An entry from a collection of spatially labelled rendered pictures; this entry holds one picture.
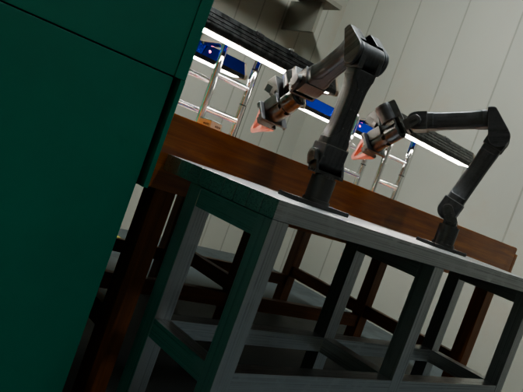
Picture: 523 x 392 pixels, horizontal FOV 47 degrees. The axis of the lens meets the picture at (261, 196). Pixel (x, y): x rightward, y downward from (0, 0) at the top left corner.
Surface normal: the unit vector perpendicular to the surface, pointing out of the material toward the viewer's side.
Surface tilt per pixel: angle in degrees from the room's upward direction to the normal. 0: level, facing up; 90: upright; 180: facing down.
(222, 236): 90
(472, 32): 90
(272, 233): 90
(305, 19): 90
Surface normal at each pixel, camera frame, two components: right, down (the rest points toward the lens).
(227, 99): 0.61, 0.26
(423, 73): -0.72, -0.23
